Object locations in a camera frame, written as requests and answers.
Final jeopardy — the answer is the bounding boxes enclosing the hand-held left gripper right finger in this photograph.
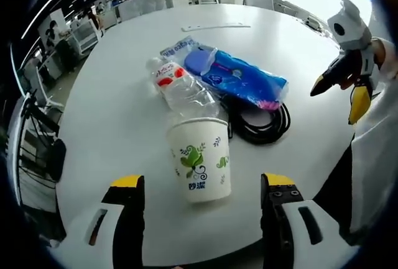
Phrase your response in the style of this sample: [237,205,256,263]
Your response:
[260,172,346,269]

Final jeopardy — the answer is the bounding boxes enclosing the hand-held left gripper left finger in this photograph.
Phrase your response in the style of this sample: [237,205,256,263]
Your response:
[58,174,146,269]

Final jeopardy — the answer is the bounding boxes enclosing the blue tissue pack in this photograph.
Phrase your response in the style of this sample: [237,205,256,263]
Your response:
[200,48,289,112]

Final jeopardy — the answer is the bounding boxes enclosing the black cable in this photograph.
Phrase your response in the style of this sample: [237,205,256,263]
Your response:
[219,93,292,145]

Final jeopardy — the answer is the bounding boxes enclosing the white paper cup green print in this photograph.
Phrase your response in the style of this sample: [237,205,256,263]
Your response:
[166,117,233,204]

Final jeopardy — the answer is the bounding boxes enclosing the wet wipes pack blue lid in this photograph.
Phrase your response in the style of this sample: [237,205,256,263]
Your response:
[159,34,220,76]

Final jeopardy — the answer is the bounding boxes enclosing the clear plastic bottle red label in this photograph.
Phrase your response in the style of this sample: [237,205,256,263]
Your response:
[146,57,229,127]

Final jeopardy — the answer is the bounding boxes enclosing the person's right hand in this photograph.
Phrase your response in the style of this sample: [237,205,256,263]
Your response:
[371,37,392,68]

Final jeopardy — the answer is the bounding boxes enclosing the person's white shirt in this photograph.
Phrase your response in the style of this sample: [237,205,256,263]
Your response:
[348,78,398,247]

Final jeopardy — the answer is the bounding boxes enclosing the person's dark trousers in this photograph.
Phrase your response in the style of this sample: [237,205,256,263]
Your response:
[310,138,356,248]

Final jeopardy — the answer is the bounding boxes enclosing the black office chair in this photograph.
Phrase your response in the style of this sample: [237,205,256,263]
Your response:
[45,137,68,183]

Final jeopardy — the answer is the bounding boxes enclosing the white round table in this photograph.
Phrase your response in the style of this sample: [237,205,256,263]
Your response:
[57,3,388,269]

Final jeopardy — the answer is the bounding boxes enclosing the flat white strip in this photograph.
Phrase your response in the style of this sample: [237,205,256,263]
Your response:
[181,22,251,32]

